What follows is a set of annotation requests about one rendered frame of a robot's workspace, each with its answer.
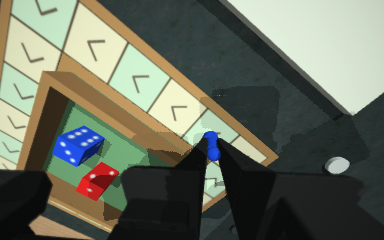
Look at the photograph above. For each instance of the blue die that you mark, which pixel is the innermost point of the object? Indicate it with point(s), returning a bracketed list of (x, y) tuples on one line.
[(78, 145)]

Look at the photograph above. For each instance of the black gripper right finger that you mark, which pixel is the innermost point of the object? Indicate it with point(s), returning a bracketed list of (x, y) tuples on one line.
[(254, 190)]

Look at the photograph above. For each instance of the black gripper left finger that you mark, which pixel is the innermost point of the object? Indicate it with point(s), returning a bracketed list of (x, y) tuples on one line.
[(183, 182)]

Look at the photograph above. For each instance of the red die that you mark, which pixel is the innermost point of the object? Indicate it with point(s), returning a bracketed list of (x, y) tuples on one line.
[(94, 183)]

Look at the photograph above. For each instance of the blue pawn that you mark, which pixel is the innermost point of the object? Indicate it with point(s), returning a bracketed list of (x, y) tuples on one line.
[(213, 153)]

